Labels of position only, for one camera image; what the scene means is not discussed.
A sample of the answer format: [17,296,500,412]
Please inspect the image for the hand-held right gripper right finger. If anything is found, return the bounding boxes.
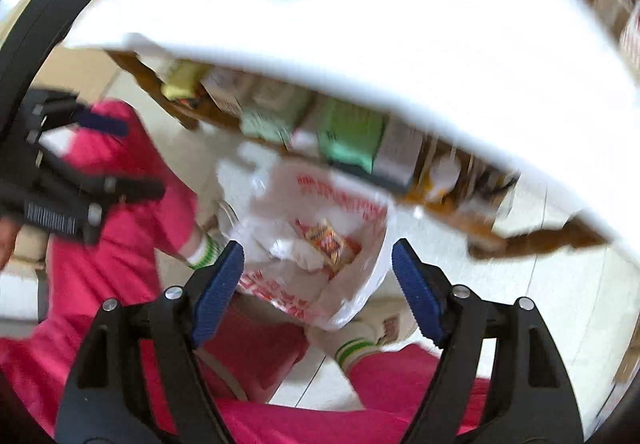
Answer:
[391,238,586,444]

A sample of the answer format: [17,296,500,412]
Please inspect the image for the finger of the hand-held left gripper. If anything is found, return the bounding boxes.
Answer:
[30,93,130,139]
[75,174,167,205]

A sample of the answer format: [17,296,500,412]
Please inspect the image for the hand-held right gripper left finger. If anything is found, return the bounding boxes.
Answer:
[55,240,246,444]

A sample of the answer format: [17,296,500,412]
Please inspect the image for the white plastic bag red print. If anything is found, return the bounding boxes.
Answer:
[235,159,396,331]

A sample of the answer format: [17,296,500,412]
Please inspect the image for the white sock green stripes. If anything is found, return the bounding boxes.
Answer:
[182,231,224,271]
[307,319,386,371]

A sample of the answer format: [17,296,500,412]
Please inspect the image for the pink pants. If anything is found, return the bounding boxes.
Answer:
[0,99,501,444]

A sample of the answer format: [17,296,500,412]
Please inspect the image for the wooden table lower shelf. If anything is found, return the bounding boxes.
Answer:
[107,49,607,261]

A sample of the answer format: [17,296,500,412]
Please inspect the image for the crumpled white tissue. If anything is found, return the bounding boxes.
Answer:
[270,239,326,272]

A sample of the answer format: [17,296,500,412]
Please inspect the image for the yellow box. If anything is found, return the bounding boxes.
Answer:
[162,62,212,101]

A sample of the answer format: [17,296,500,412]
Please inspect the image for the orange striped snack wrapper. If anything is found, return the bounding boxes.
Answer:
[300,219,358,267]

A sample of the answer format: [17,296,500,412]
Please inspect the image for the black chair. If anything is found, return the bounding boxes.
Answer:
[0,0,93,125]

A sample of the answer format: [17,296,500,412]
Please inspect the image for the white carton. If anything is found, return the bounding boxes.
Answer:
[202,69,252,118]

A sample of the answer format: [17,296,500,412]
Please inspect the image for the grey box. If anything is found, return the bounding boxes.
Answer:
[372,119,427,191]

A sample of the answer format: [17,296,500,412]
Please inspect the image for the pale green box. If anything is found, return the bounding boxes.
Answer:
[240,89,312,146]

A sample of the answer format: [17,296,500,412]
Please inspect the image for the bright green box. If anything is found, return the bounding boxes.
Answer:
[317,99,386,175]

